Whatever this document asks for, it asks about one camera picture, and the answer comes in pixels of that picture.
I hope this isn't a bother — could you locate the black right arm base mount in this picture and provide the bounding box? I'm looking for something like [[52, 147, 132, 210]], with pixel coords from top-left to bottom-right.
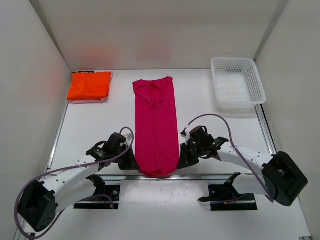
[[197, 172, 258, 212]]

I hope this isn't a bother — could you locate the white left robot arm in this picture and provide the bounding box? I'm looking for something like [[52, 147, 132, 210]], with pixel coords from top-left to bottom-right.
[[17, 132, 138, 233]]

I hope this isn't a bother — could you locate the magenta t-shirt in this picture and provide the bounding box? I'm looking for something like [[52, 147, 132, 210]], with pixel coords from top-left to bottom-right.
[[133, 76, 180, 177]]

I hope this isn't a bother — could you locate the orange t-shirt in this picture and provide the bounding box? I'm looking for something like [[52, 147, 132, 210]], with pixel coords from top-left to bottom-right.
[[66, 71, 112, 101]]

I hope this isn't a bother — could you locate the white perforated plastic basket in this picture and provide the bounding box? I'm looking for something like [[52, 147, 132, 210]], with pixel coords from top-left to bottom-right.
[[210, 57, 267, 108]]

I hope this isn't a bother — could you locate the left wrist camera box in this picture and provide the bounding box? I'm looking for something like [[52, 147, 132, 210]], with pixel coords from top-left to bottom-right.
[[124, 133, 133, 142]]

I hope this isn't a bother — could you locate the light pink t-shirt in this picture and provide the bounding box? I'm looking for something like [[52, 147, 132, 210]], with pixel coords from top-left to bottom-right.
[[72, 71, 115, 105]]

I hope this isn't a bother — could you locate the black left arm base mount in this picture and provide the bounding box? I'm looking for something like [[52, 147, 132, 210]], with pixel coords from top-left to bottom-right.
[[73, 175, 121, 210]]

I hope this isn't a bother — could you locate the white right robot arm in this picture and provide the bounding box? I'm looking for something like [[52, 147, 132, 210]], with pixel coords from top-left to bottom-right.
[[177, 126, 308, 207]]

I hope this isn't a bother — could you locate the aluminium table edge rail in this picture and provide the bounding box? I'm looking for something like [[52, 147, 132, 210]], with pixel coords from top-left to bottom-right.
[[99, 174, 232, 181]]

